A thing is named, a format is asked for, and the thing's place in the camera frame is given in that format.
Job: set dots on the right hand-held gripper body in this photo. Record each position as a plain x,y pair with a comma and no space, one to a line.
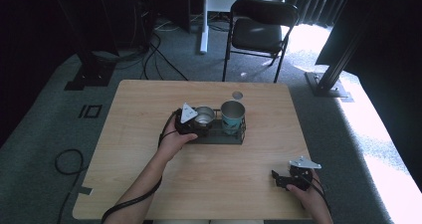
300,179

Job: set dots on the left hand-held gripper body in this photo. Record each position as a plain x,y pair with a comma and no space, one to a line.
185,122

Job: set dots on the metal cup with brown base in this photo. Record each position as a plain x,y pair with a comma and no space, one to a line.
204,116

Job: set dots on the metal cup with teal sleeve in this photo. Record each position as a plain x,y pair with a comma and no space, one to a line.
233,116

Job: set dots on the person's right hand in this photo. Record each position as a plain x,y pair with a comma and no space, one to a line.
310,195

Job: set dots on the person's left hand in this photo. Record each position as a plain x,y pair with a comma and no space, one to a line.
174,144

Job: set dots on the grey round table grommet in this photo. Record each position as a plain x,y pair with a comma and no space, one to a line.
237,95

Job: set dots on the black stand with metal base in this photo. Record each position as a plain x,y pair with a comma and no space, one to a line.
326,84

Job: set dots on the black stand with square base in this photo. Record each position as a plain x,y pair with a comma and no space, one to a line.
89,73

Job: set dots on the black folding chair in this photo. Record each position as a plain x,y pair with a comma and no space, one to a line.
257,35

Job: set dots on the dark equipment cabinet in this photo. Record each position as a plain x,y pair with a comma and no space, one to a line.
146,15

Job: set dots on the grey tape piece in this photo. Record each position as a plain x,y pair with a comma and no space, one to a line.
85,190

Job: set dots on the dark curtain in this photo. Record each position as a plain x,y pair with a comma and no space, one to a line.
315,1

